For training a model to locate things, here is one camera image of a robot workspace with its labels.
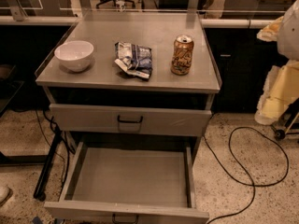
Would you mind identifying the white ceramic bowl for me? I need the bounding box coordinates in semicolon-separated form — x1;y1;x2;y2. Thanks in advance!
54;40;94;72

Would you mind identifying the black metal frame leg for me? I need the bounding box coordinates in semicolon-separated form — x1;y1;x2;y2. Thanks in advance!
34;131;62;202

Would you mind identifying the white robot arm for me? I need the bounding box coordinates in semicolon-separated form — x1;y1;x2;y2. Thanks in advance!
254;0;299;125

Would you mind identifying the white shoe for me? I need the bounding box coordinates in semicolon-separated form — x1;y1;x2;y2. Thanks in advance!
0;186;10;205

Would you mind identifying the open middle grey drawer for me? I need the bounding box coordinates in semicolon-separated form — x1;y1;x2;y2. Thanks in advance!
44;143;209;224

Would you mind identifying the blue chip bag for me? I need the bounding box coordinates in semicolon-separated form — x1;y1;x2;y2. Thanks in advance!
114;42;153;80

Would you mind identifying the grey drawer cabinet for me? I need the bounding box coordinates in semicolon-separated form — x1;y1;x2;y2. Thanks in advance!
36;11;221;149

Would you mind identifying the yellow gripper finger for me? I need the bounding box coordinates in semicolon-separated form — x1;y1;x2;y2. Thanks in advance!
254;60;299;125
257;16;283;42

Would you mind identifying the white horizontal rail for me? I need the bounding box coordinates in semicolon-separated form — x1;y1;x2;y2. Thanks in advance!
0;16;273;29

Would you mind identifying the orange soda can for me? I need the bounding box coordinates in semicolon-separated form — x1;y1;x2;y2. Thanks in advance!
171;35;194;76

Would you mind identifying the clear water bottle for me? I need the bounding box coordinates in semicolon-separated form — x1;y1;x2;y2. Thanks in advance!
115;0;125;11

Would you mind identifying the closed upper grey drawer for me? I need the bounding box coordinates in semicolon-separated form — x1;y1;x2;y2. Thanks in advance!
50;104;211;136

